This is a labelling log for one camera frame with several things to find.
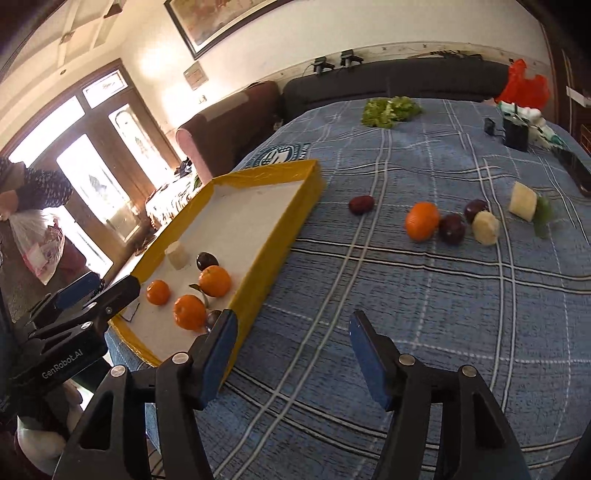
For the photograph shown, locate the pale corn cob piece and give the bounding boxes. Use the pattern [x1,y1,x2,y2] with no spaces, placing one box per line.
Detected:
[472,210,500,246]
[164,241,189,270]

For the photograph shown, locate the dark red plum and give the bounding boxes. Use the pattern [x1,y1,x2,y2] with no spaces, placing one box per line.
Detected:
[464,199,489,225]
[205,310,221,331]
[438,213,467,245]
[195,251,219,271]
[349,195,376,216]

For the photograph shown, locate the orange tangerine with leaf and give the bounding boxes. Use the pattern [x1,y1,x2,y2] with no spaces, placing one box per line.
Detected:
[188,265,232,306]

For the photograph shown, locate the pale corn piece with leaf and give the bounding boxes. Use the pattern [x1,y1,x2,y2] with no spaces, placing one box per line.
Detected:
[509,182,553,239]

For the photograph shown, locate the white plastic bag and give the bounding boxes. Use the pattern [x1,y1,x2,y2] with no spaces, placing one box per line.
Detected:
[9,210,65,286]

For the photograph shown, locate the patterned covered side table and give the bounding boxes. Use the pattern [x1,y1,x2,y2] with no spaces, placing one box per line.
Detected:
[145,172,201,229]

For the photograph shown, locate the yellow rimmed white tray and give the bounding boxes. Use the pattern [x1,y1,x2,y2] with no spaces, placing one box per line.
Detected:
[131,160,325,347]

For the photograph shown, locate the person in dark clothes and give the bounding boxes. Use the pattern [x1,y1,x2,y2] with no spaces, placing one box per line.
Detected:
[1,157,73,293]

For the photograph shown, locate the wooden glass door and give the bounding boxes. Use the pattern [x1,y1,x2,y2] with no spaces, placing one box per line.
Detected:
[1,60,180,274]

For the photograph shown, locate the maroon armchair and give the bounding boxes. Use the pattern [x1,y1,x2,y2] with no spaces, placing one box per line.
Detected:
[175,81,280,184]

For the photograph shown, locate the blue plaid tablecloth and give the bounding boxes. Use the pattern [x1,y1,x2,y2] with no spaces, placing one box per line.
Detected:
[104,97,591,480]

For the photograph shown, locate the black device on sofa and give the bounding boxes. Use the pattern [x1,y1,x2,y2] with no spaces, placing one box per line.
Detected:
[339,49,363,69]
[312,56,335,76]

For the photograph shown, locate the black box with white items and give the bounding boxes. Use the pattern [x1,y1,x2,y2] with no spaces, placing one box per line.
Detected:
[484,101,568,152]

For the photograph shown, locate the green lettuce bunch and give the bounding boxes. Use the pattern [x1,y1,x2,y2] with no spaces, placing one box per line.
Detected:
[361,96,422,129]

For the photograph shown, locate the red plastic bag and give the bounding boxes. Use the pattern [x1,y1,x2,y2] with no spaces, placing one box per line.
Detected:
[495,59,550,110]

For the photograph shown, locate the black leather sofa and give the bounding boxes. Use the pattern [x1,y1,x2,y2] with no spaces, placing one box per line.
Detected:
[281,58,509,122]

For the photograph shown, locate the wooden side cabinet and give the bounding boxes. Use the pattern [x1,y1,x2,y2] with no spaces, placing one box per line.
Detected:
[562,50,590,154]

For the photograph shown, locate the small wall notice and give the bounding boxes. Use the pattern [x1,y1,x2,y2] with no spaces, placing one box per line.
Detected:
[183,61,208,91]

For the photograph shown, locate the framed wall painting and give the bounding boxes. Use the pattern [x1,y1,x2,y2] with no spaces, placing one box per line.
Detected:
[164,0,290,60]

